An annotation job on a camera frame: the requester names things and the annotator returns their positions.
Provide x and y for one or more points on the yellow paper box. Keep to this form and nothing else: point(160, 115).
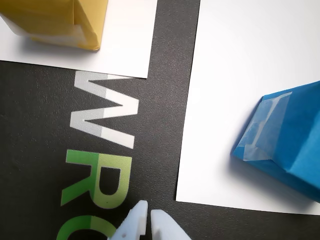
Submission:
point(50, 20)

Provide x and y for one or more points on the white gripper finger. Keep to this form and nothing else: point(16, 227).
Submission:
point(163, 227)
point(135, 220)

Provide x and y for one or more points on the white home zone sheet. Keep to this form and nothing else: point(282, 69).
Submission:
point(225, 75)

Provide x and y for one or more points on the blue paper box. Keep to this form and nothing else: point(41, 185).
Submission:
point(287, 140)

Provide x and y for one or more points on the white zone one sheet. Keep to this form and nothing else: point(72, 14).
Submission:
point(130, 37)

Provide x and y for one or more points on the dark grey printed mat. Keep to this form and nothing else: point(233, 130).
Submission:
point(30, 125)

